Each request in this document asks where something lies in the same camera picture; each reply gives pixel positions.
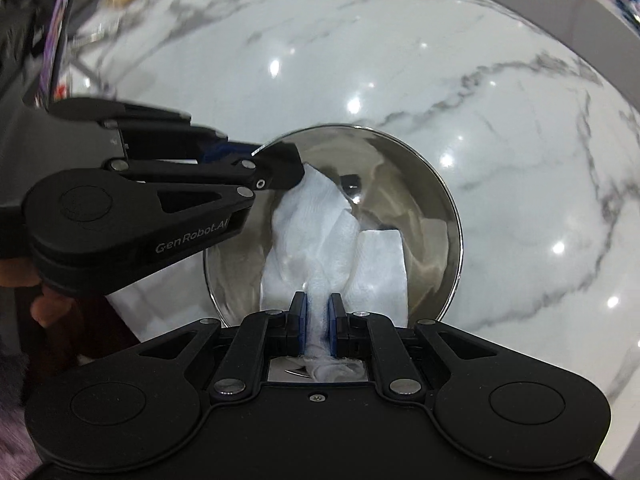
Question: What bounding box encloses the white cloth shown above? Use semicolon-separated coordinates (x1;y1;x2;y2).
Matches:
260;165;408;382

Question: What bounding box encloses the stainless steel bowl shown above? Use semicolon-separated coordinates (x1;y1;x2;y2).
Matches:
202;125;464;326

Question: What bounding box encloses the person's left hand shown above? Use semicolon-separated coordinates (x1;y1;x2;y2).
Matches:
0;258;77;328

